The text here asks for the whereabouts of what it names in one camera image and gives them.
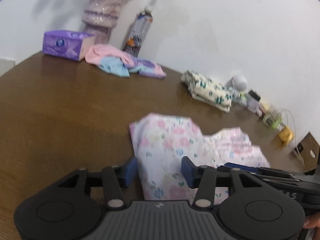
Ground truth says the small snack packets pile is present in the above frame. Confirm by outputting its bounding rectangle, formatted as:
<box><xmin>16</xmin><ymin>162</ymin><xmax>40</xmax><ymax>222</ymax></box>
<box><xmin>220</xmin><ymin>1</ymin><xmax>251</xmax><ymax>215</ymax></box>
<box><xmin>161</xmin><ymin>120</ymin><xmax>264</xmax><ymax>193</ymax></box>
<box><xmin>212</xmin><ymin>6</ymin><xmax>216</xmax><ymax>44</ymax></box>
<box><xmin>257</xmin><ymin>99</ymin><xmax>271</xmax><ymax>117</ymax></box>

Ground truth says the brown cardboard piece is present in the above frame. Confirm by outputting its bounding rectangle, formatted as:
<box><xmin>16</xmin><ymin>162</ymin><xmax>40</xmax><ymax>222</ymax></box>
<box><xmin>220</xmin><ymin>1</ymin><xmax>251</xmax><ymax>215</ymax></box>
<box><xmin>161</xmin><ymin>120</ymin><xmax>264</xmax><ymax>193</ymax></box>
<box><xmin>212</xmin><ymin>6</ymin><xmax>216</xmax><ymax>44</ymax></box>
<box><xmin>297</xmin><ymin>132</ymin><xmax>319</xmax><ymax>172</ymax></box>

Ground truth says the white cable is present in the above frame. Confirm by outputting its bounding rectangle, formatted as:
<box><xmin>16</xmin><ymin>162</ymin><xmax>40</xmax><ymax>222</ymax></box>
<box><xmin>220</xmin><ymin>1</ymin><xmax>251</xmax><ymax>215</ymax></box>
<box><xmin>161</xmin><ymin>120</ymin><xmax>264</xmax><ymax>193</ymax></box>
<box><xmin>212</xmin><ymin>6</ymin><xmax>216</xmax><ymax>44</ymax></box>
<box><xmin>277</xmin><ymin>108</ymin><xmax>307</xmax><ymax>167</ymax></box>

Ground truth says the pink floral garment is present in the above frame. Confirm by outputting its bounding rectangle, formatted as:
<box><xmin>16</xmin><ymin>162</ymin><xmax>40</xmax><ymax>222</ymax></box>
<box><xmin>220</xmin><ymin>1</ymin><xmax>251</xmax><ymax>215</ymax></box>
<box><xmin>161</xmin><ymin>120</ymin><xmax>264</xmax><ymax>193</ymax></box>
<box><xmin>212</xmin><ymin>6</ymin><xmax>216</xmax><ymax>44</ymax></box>
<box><xmin>129</xmin><ymin>114</ymin><xmax>270</xmax><ymax>202</ymax></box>

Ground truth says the cream green floral folded cloth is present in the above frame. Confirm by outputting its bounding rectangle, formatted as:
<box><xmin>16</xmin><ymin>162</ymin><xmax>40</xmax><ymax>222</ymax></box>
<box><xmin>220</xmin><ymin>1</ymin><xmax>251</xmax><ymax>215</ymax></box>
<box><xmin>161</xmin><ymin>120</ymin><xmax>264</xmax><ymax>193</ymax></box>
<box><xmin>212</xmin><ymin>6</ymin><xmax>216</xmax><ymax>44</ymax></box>
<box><xmin>181</xmin><ymin>70</ymin><xmax>233</xmax><ymax>113</ymax></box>

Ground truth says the right hand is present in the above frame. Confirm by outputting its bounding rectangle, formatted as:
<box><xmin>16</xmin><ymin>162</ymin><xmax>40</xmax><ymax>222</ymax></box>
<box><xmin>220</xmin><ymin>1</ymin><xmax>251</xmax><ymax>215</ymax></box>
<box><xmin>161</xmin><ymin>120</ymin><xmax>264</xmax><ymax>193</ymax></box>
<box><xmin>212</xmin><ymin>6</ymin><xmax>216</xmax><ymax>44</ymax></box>
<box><xmin>303</xmin><ymin>212</ymin><xmax>320</xmax><ymax>229</ymax></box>

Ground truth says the purple knitted vase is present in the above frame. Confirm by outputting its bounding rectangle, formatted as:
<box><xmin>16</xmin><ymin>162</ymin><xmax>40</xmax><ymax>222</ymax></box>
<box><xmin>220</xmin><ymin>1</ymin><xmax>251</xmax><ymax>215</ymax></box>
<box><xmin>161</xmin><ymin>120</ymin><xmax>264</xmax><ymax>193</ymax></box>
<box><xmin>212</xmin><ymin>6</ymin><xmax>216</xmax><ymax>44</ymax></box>
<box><xmin>81</xmin><ymin>0</ymin><xmax>125</xmax><ymax>44</ymax></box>

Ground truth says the white astronaut figurine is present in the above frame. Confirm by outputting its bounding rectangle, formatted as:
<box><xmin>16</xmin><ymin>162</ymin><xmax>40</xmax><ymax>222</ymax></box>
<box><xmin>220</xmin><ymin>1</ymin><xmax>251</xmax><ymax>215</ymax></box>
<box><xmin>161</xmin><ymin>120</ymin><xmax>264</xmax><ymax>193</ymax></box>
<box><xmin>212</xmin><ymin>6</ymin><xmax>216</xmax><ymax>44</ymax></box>
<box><xmin>228</xmin><ymin>75</ymin><xmax>248</xmax><ymax>101</ymax></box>

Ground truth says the purple tissue box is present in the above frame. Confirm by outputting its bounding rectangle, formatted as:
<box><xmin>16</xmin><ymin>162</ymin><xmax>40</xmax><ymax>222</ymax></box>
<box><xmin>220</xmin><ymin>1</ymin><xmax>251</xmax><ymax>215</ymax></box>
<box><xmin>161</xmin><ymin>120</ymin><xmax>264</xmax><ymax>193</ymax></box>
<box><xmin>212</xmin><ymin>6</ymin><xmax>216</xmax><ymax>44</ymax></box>
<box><xmin>42</xmin><ymin>30</ymin><xmax>95</xmax><ymax>62</ymax></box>

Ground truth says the white cup with black lid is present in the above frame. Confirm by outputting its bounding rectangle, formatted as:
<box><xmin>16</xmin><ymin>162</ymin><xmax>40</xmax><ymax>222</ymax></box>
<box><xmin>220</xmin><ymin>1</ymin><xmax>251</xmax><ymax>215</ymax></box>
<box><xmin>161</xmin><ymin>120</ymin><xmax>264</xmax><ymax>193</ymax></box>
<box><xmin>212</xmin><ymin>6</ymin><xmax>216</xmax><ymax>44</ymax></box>
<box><xmin>245</xmin><ymin>89</ymin><xmax>261</xmax><ymax>113</ymax></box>

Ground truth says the pink blue purple garment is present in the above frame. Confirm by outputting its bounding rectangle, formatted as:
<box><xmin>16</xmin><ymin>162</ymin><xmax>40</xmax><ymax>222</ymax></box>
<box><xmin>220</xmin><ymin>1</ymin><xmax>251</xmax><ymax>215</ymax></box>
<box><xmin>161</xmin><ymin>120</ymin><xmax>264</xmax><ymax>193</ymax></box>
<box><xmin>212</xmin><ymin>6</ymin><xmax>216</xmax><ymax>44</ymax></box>
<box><xmin>85</xmin><ymin>44</ymin><xmax>167</xmax><ymax>79</ymax></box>

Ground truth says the yellow round object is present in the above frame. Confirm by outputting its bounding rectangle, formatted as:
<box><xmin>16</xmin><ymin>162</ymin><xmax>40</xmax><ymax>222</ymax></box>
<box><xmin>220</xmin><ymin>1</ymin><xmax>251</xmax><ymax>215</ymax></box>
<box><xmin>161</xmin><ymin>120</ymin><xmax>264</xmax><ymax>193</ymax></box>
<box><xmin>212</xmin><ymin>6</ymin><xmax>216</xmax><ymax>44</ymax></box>
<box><xmin>278</xmin><ymin>126</ymin><xmax>295</xmax><ymax>145</ymax></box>

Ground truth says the green clear plastic box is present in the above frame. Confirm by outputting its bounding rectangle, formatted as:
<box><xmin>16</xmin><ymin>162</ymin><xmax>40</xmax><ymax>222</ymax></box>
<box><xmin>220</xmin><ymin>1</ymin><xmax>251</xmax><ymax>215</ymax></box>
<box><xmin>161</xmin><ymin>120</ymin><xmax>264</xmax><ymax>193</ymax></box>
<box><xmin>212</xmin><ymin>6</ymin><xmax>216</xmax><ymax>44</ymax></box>
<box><xmin>263</xmin><ymin>110</ymin><xmax>283</xmax><ymax>129</ymax></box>

